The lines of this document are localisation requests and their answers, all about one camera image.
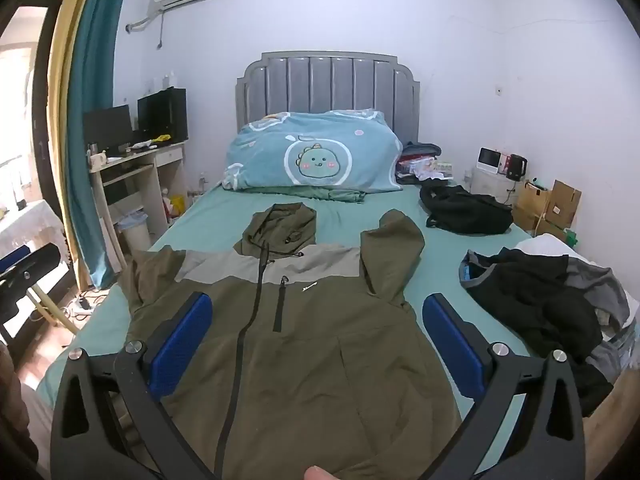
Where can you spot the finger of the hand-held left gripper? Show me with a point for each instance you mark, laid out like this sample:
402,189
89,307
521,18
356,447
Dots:
35,267

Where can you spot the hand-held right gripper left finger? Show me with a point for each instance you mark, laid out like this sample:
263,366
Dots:
180,345

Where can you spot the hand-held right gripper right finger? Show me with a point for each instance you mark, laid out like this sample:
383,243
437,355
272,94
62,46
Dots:
452,345

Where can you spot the olive green hooded jacket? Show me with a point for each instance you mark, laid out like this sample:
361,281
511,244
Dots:
300,350

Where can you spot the person's left forearm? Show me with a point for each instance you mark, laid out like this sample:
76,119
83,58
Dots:
12,400

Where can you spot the pile of mixed clothes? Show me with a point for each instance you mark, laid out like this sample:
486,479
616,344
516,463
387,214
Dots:
420,160

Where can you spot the person's right hand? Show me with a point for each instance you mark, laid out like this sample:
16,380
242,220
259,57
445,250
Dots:
316,474

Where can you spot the white power strip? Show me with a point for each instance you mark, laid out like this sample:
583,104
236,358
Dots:
80,307

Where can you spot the bed with green sheet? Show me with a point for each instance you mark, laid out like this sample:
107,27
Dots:
450,265

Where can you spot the black and grey jacket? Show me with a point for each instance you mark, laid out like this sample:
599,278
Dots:
530,300

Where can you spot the white trash bin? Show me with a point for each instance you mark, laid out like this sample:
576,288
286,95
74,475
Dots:
134,232

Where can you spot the white mug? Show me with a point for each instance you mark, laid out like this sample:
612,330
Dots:
97,159

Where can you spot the white pillow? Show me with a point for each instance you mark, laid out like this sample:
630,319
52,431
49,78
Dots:
542,247

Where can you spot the black backpack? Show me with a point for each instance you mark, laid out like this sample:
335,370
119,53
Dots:
467,207

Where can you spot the yellow bag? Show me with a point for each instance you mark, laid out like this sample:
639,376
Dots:
178,204

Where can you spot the beige computer desk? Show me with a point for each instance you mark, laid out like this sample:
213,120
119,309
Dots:
140,170

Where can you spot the black computer monitor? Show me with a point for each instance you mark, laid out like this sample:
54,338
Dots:
107,127
162,112

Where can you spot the white nightstand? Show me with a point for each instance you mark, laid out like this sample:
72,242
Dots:
492,187

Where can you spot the teal curtain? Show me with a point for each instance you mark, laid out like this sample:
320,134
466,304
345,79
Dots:
95,110

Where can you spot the cardboard box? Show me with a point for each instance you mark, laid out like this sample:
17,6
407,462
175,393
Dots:
547,205

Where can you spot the yellow item on desk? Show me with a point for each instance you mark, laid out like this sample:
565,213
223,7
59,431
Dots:
161,138

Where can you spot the yellow curtain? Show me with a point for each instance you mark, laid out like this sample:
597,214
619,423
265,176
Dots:
65,85

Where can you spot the small white appliance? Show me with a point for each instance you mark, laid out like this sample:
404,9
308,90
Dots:
491,161

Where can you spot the black electric kettle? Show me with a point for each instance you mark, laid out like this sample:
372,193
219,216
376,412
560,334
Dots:
516,166

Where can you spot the green folded cloth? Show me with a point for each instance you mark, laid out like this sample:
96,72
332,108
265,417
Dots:
325,194

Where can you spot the light blue cartoon pillow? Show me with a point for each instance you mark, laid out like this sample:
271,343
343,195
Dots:
320,155

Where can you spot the grey air conditioner pipe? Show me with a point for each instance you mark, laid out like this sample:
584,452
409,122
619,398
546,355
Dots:
142,17

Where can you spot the grey padded headboard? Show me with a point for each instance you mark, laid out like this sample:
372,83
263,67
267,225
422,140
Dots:
327,82

